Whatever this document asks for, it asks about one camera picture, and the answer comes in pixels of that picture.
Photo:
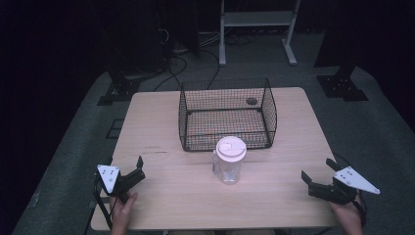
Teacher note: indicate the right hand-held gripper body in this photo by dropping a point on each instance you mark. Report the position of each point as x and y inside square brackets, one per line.
[349, 182]

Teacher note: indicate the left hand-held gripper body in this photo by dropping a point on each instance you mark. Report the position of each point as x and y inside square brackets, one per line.
[109, 178]

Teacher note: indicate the person's right hand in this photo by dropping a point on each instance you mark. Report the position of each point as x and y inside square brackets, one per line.
[347, 217]

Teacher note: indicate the person's left hand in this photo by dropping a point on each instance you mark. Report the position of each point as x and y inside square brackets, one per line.
[121, 213]

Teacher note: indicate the clear plastic jar white lid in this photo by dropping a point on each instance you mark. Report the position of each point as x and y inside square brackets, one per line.
[230, 160]

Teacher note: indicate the dark round table grommet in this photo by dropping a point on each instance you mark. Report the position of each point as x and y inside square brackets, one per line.
[252, 101]

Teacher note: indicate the black stand with base plate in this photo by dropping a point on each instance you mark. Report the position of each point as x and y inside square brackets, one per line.
[121, 89]
[342, 86]

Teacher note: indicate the white metal desk frame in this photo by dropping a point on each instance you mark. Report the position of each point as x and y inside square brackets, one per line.
[257, 19]

